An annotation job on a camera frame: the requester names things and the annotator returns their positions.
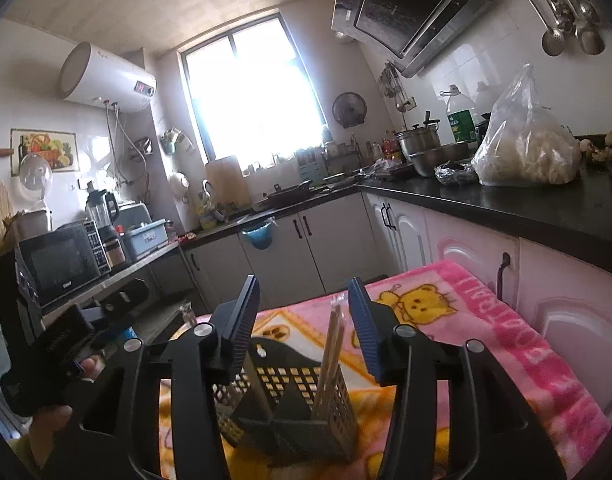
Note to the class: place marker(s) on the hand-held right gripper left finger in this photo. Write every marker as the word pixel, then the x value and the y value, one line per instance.
pixel 241 320

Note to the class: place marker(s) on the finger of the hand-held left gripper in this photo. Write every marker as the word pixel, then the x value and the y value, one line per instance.
pixel 113 335
pixel 128 294

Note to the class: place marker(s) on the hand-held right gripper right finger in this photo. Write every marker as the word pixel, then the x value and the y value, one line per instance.
pixel 366 330

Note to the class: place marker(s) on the plastic-wrapped chopstick pair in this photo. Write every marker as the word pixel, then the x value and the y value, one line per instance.
pixel 331 350

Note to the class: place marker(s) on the black mesh utensil holder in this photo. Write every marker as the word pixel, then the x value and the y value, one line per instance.
pixel 296 435

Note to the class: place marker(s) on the row of hanging steel utensils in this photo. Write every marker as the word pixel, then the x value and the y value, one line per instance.
pixel 561 15

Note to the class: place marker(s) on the person's left hand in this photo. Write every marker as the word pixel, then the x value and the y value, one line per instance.
pixel 51 430

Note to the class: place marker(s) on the grey-blue plastic box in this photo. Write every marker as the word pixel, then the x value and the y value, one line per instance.
pixel 143 240

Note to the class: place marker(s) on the black microwave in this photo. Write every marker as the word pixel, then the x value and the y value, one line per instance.
pixel 61 265

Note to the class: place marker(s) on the blue hanging bin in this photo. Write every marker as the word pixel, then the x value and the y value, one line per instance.
pixel 258 235

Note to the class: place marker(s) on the blender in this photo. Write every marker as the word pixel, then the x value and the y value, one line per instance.
pixel 101 210

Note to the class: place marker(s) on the white lower kitchen cabinets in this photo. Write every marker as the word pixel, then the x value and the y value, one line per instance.
pixel 336 245

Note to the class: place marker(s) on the white round hanging scoop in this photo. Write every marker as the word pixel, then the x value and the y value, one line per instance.
pixel 178 186

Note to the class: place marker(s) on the pink printed blanket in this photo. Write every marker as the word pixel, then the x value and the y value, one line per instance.
pixel 486 340

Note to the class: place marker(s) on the cardboard box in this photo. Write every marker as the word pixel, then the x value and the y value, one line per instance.
pixel 28 225

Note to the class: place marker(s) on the black frying pan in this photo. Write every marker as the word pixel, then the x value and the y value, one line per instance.
pixel 281 196

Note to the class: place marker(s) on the clear round lid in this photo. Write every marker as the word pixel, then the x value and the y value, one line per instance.
pixel 35 172

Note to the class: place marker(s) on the green hanging holder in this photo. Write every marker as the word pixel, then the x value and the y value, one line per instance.
pixel 173 141

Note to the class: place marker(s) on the foil package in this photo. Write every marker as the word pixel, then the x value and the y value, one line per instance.
pixel 453 174

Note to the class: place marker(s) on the black kitchen countertop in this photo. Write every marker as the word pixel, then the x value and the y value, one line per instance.
pixel 511 205

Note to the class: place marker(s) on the steel pot with lid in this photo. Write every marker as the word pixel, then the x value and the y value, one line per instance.
pixel 418 140

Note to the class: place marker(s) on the white water heater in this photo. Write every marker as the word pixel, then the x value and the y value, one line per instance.
pixel 106 77

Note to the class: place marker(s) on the large clear oil bottle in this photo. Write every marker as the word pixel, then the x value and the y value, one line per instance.
pixel 460 120

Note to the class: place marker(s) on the bright kitchen window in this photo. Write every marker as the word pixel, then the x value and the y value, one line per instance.
pixel 251 90

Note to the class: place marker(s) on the clear plastic bag of food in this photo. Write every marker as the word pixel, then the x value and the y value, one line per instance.
pixel 526 145

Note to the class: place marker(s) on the small hanging kitchen tools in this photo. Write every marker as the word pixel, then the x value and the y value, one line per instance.
pixel 390 85

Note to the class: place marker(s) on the pile of ginger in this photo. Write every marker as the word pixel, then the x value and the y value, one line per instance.
pixel 611 145

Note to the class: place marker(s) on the black range hood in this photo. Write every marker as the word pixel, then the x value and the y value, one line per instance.
pixel 406 5

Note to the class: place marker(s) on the fruit wall picture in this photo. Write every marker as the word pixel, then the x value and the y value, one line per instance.
pixel 46 147

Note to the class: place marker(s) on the black wall fan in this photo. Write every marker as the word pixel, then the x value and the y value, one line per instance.
pixel 349 109

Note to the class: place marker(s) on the wall socket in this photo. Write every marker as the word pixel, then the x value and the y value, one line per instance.
pixel 408 105

